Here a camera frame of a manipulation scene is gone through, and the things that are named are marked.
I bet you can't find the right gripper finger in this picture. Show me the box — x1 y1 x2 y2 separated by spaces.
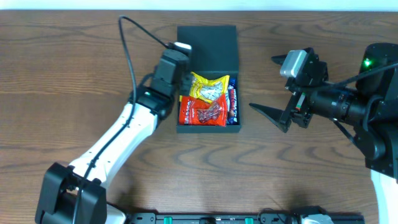
271 55 287 65
249 103 291 133

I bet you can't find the yellow sunflower seeds bag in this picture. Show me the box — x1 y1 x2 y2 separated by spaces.
189 72 230 103

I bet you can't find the red snack bag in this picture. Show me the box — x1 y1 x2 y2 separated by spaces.
178 94 228 126

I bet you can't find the black gift box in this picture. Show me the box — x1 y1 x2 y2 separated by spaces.
175 24 242 134

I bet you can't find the Cadbury Dairy Milk bar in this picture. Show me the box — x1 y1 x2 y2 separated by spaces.
226 84 239 125

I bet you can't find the blue Oreo cookie pack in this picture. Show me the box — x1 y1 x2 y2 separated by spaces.
228 77 239 125

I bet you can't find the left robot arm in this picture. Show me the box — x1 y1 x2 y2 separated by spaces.
35 42 192 223

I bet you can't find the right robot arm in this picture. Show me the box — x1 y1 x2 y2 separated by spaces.
250 42 397 223

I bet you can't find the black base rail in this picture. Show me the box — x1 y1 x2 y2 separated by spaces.
125 211 365 224

